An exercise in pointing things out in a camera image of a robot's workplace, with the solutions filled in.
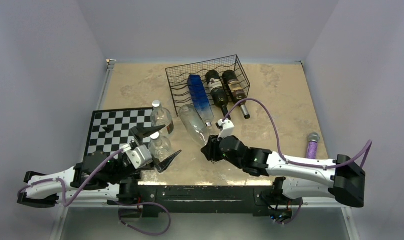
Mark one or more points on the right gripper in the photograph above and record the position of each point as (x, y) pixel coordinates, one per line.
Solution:
(211, 149)

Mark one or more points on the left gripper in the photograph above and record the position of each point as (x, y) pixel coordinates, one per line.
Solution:
(143, 132)

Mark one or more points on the clear round bottle white cap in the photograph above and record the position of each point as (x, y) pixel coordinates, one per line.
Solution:
(159, 146)

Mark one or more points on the clear wine bottle dark label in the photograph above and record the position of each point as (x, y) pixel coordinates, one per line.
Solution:
(194, 125)

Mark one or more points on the clear bottle silver cap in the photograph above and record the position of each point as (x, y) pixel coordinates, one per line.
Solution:
(161, 116)

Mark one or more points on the dark wine bottle white label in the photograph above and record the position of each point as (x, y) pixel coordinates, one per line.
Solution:
(217, 92)

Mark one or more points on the green wine bottle silver neck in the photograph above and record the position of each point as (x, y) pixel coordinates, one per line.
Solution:
(233, 86)

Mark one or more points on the blue square glass bottle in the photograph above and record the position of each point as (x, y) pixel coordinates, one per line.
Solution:
(199, 99)

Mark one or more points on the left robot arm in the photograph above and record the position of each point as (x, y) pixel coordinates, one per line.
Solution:
(110, 177)

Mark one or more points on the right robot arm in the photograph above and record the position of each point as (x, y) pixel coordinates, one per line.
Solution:
(341, 178)

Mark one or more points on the black white checkerboard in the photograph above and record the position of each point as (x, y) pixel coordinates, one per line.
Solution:
(109, 129)

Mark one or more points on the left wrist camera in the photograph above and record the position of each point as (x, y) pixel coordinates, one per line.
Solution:
(138, 157)

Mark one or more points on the black table front rail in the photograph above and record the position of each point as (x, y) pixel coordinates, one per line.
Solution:
(259, 201)

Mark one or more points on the black wire wine rack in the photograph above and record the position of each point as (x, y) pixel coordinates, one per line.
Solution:
(177, 77)

